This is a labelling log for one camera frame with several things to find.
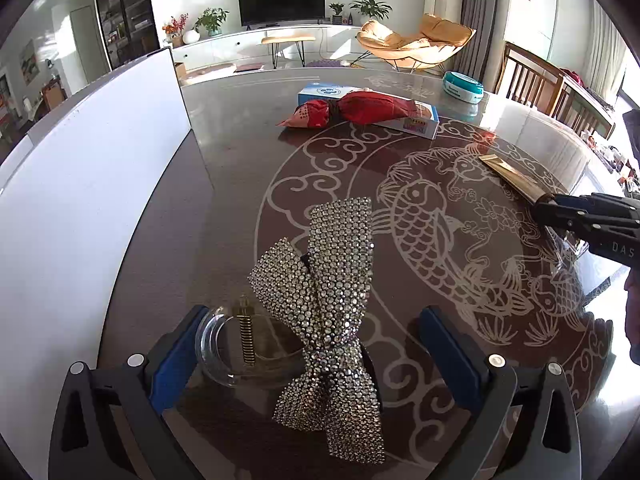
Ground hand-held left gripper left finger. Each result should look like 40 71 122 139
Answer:
48 305 211 480

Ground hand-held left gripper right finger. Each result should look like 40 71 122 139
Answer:
419 305 583 480

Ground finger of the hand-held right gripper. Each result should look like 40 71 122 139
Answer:
530 199 593 238
551 192 640 221

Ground rhinestone bow hair clip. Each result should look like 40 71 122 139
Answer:
194 197 387 465

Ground person's right forearm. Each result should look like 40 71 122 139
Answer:
622 270 640 367

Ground wooden dining chair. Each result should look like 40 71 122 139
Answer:
495 41 568 116
555 77 618 141

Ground white sheer curtain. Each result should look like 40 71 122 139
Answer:
582 0 628 96

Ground teal round tin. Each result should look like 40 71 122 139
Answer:
442 71 486 103

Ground grey curtain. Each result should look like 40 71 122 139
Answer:
457 0 516 93

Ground large white panel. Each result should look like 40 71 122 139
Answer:
0 46 207 466

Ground red pouch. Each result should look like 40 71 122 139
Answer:
276 91 418 131

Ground orange lounge chair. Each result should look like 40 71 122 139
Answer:
356 14 477 72

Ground blue white medicine box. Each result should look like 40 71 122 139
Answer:
297 81 441 140

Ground large leafy potted plant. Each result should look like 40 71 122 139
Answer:
349 0 393 23

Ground white television cabinet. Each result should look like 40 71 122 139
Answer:
170 22 371 68

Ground wooden bench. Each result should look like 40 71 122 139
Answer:
261 35 317 68

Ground red flowers in vase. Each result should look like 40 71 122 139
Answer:
161 13 189 48

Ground bushy green potted plant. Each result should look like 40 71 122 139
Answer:
194 7 230 37

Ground black television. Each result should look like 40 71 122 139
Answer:
237 0 327 28

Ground glass display cabinet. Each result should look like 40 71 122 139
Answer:
92 0 160 73

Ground wall painting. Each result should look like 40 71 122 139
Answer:
19 40 37 75

